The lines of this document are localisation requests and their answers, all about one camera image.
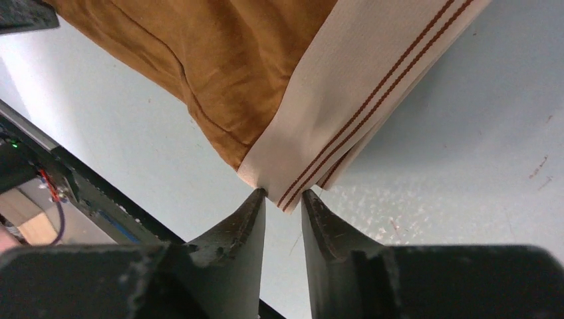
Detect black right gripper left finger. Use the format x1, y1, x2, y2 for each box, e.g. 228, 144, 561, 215
167, 189, 266, 318

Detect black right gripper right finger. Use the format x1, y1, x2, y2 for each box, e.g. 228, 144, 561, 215
301, 190, 397, 318

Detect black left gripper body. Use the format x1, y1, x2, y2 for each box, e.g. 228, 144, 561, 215
1, 0, 60, 35

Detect orange-brown underwear with cream waistband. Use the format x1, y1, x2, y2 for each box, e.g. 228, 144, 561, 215
51, 1, 488, 213

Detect right controller board with leds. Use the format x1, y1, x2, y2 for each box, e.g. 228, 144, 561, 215
1, 126, 77, 201

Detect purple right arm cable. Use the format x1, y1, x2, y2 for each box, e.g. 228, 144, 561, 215
48, 198, 67, 247

